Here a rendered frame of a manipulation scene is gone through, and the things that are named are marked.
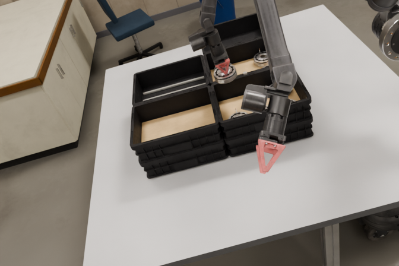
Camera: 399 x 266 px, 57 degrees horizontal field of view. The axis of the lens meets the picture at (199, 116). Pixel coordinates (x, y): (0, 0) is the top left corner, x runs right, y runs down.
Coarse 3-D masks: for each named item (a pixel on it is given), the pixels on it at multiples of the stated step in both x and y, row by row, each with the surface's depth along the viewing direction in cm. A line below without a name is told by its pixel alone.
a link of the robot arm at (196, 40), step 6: (204, 24) 147; (210, 24) 147; (198, 30) 155; (204, 30) 151; (210, 30) 149; (192, 36) 152; (198, 36) 152; (192, 42) 152; (198, 42) 152; (192, 48) 153; (198, 48) 153
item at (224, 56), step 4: (220, 44) 155; (212, 48) 155; (216, 48) 155; (220, 48) 155; (224, 48) 160; (212, 52) 157; (216, 52) 156; (220, 52) 156; (224, 52) 158; (212, 56) 159; (216, 56) 158; (220, 56) 156; (224, 56) 155; (216, 60) 156
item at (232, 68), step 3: (231, 66) 167; (234, 66) 166; (216, 69) 168; (219, 69) 168; (231, 69) 165; (234, 69) 164; (216, 72) 167; (228, 72) 164; (231, 72) 164; (234, 72) 163; (216, 75) 165; (219, 75) 164; (222, 75) 163; (225, 75) 163; (228, 75) 162; (231, 75) 162; (219, 78) 163; (222, 78) 162
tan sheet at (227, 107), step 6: (294, 90) 174; (240, 96) 181; (294, 96) 171; (222, 102) 182; (228, 102) 180; (234, 102) 179; (240, 102) 178; (222, 108) 178; (228, 108) 177; (234, 108) 176; (240, 108) 175; (222, 114) 175; (228, 114) 174
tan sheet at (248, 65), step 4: (248, 60) 204; (252, 60) 203; (232, 64) 204; (236, 64) 203; (240, 64) 202; (244, 64) 202; (248, 64) 201; (252, 64) 200; (236, 68) 200; (240, 68) 199; (244, 68) 199; (248, 68) 198; (252, 68) 197; (256, 68) 196; (260, 68) 195; (212, 72) 203; (240, 72) 196; (212, 76) 201
